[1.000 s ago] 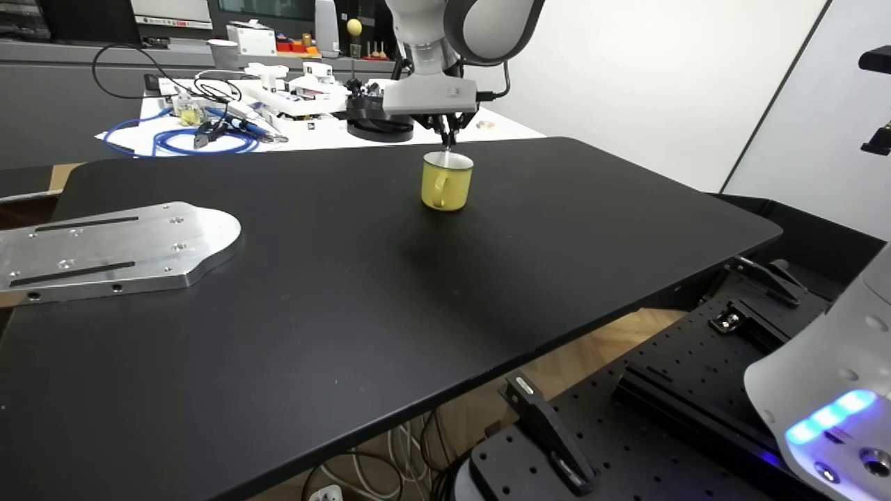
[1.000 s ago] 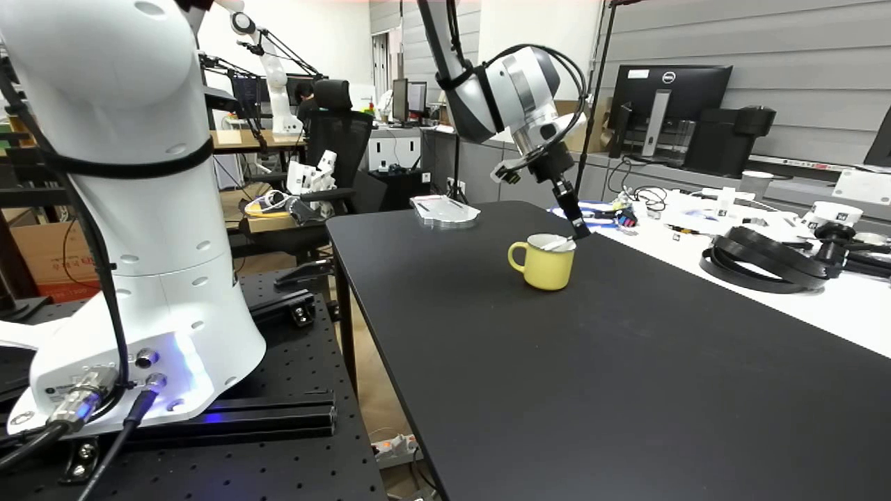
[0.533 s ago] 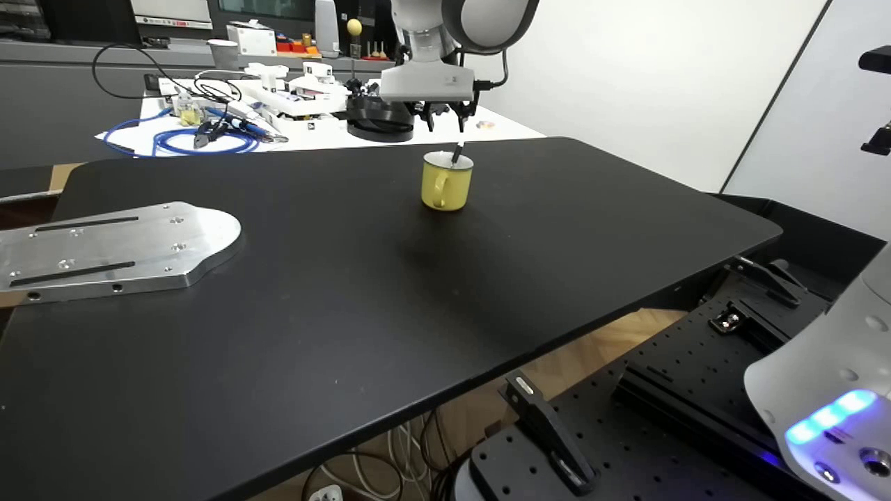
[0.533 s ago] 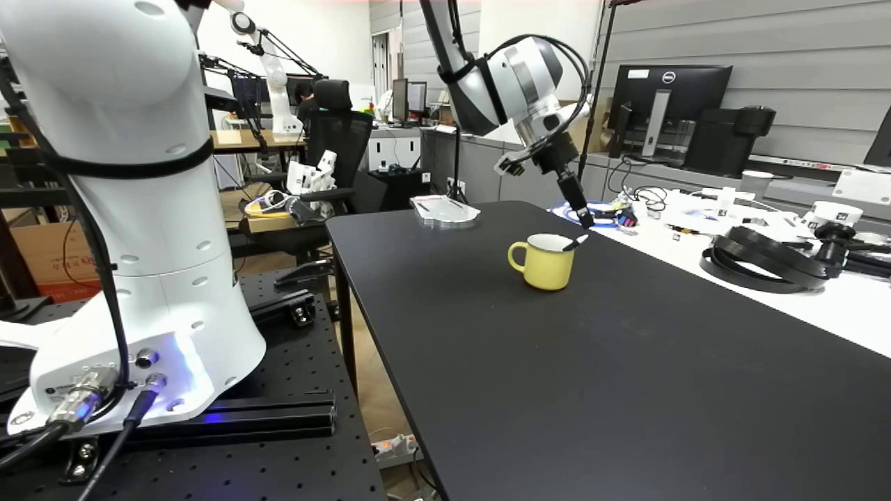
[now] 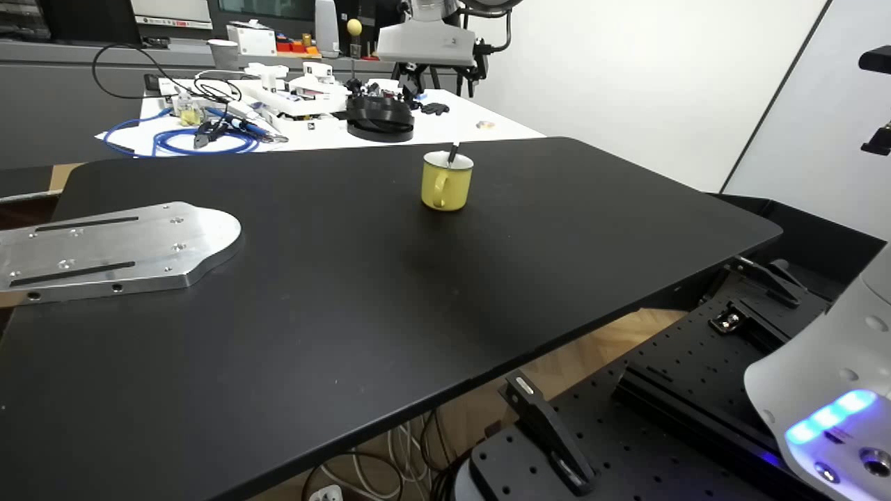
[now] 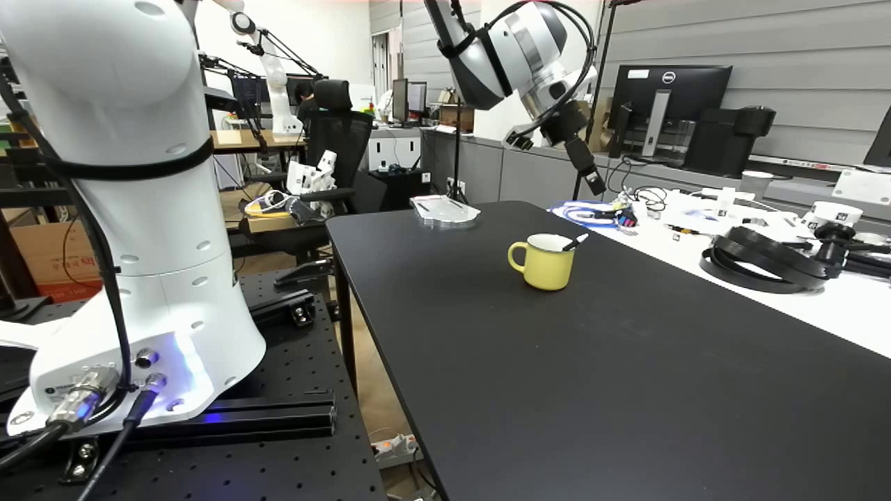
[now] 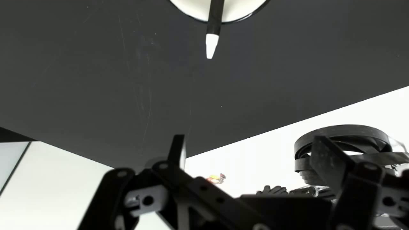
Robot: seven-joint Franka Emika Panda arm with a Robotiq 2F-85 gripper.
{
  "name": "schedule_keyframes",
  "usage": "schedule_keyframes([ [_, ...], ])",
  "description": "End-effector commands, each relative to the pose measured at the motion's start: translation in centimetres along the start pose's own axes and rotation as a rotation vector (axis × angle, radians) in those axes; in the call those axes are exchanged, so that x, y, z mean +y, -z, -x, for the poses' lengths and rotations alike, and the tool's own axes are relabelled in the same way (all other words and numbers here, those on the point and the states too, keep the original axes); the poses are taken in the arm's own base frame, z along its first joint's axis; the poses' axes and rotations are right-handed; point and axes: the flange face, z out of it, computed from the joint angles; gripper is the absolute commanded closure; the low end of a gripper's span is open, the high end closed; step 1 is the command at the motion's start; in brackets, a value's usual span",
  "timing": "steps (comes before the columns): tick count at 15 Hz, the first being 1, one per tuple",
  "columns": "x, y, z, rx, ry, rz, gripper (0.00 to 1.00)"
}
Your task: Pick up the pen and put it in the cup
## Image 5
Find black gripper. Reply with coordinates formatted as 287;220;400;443
435;49;486;98

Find white robot base blue lights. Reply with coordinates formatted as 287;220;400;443
740;241;891;501

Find white background table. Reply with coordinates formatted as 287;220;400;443
95;74;545;160

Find black rounded bag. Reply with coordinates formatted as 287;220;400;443
343;82;417;145

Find yellow enamel mug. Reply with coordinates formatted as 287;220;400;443
417;148;477;217

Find white electronics pile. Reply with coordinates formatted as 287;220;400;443
243;59;354;123

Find computer monitor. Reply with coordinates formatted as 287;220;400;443
205;0;321;41

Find small white box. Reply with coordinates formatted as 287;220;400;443
225;18;279;60

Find dark office chair back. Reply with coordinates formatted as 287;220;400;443
34;0;144;49

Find silver metal mounting plate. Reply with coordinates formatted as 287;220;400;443
0;198;244;307

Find black perforated breadboard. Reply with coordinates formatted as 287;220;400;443
452;256;839;501

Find blue coiled cable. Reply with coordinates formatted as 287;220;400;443
97;102;271;159

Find black angled bracket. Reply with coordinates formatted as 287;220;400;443
500;369;599;496

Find thin black cable loop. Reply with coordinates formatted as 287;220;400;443
90;38;181;99

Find tangled cables under table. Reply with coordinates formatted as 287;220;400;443
301;407;461;501

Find black rail block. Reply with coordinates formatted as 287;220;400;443
612;355;784;468

